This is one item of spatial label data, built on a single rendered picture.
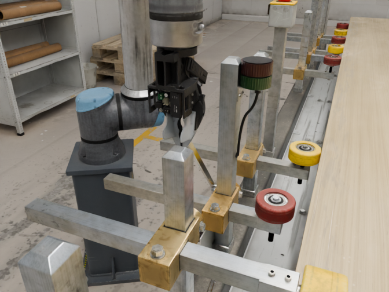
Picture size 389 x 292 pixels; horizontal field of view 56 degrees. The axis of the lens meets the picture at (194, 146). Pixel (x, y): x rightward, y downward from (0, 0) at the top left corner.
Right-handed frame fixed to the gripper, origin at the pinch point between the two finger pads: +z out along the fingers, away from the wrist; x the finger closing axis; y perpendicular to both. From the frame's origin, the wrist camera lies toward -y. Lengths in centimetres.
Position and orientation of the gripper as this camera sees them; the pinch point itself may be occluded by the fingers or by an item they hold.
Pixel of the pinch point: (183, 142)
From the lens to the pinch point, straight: 74.5
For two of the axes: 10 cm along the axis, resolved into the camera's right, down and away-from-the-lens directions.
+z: 0.0, 8.8, 4.7
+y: -3.8, 4.3, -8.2
